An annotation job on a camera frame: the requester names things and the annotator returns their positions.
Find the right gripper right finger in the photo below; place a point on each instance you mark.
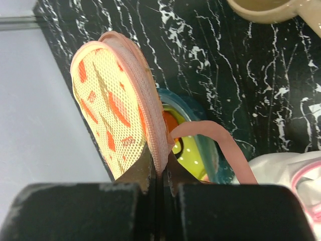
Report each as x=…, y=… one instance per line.
x=235, y=212

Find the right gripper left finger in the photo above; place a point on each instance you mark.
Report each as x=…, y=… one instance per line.
x=122, y=210

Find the floral pink laundry bag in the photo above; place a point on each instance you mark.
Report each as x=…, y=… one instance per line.
x=114, y=87

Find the white mesh laundry bag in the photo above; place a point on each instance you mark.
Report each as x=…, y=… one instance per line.
x=300, y=173

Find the blue transparent plastic bin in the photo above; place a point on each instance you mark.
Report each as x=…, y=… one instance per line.
x=222, y=157

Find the orange plastic cup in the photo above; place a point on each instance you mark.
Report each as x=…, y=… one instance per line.
x=171, y=123

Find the beige ceramic mug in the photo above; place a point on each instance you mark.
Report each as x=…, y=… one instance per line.
x=270, y=12

